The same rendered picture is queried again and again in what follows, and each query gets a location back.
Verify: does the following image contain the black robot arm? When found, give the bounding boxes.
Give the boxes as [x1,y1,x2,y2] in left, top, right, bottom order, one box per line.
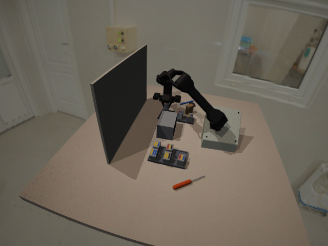
[156,69,228,132]

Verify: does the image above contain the brown box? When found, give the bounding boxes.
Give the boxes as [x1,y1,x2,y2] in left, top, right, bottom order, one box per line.
[185,104,194,115]

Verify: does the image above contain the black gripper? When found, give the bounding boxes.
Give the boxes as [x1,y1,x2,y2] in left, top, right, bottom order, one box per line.
[153,89,181,108]

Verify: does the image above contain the red-handled screwdriver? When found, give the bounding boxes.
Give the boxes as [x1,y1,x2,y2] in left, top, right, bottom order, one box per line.
[172,176,204,190]

